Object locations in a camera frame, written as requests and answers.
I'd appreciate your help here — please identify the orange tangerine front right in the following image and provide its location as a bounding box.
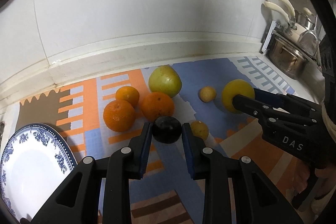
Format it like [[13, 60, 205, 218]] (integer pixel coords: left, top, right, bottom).
[[139, 92, 175, 122]]

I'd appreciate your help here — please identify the dark purple plum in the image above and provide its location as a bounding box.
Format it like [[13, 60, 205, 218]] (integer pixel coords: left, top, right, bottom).
[[151, 116, 182, 144]]

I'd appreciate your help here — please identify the colourful patterned table mat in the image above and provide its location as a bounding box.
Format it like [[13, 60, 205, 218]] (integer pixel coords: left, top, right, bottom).
[[17, 56, 309, 223]]

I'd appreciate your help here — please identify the small orange tangerine back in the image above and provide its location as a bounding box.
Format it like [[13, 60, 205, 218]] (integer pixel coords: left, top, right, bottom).
[[115, 86, 139, 107]]

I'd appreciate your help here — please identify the green apple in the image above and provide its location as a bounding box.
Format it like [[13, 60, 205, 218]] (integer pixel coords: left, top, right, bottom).
[[148, 65, 182, 98]]

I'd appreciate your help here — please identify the small yellow-brown fruit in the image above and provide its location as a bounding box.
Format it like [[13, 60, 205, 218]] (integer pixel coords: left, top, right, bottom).
[[198, 86, 217, 103]]

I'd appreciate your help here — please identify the small yellow-green citrus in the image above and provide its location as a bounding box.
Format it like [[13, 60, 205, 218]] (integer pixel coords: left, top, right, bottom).
[[190, 121, 209, 140]]

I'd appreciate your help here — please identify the orange tangerine left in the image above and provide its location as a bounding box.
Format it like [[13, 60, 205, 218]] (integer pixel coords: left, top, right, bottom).
[[103, 100, 136, 132]]

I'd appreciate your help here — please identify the stainless steel pot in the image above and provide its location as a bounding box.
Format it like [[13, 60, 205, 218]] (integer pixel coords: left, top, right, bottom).
[[266, 34, 308, 80]]

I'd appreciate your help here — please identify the large yellow grapefruit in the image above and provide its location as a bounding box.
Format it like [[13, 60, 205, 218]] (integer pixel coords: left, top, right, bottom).
[[221, 79, 255, 114]]

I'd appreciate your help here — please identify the blue white porcelain plate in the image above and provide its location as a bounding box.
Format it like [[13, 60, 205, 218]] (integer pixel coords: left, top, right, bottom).
[[1, 123, 77, 220]]

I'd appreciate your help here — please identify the right human hand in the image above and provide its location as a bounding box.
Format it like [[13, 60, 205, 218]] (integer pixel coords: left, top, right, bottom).
[[291, 160, 335, 215]]

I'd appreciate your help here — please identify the steel pot with lid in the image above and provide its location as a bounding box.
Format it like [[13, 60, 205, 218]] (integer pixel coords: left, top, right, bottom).
[[295, 7, 319, 57]]

